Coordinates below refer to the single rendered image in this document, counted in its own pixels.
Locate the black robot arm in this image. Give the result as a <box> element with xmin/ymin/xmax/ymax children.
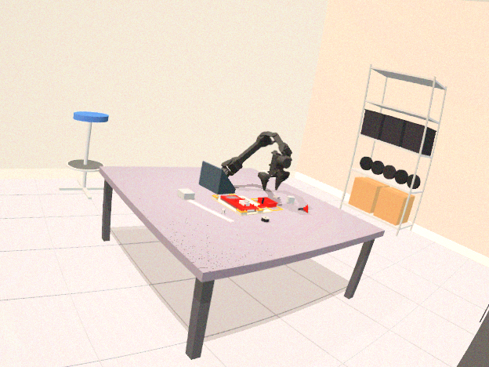
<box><xmin>221</xmin><ymin>131</ymin><xmax>292</xmax><ymax>180</ymax></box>

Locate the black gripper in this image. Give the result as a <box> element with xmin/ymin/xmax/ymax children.
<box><xmin>258</xmin><ymin>163</ymin><xmax>284</xmax><ymax>190</ymax></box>

